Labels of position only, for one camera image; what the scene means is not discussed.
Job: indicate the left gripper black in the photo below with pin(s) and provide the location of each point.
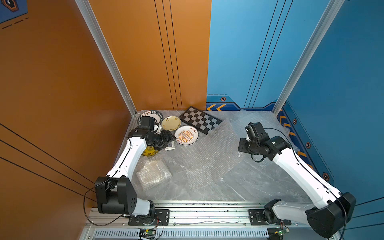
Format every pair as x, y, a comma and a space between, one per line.
167, 137

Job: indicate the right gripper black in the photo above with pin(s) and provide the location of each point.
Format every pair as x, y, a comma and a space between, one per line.
241, 145

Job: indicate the yellow black patterned plate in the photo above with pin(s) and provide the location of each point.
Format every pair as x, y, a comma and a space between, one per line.
149, 151

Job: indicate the cream yellow dinner plate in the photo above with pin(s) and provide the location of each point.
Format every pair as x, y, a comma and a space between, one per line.
171, 123

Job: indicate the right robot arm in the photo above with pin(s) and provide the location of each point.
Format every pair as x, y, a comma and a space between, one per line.
330, 209

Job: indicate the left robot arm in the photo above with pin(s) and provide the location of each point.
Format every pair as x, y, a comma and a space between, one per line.
115, 193

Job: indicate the left bubble wrapped plate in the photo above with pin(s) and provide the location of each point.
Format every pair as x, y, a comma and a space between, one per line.
152, 173

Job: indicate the small square marker tile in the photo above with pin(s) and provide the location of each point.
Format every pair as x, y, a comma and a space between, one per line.
170, 146

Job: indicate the black white checkerboard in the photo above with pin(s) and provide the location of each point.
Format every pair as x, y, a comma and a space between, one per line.
203, 122

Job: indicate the left circuit board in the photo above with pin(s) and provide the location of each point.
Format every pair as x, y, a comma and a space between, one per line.
147, 234

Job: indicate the circuit board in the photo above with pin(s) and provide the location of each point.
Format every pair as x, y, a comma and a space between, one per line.
277, 234
147, 234

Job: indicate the right circuit board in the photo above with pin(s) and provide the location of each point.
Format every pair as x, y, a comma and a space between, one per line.
277, 234

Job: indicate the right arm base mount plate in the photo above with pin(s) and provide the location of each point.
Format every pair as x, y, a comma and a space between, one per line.
257, 218

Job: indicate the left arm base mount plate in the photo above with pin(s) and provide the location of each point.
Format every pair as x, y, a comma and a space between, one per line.
161, 217

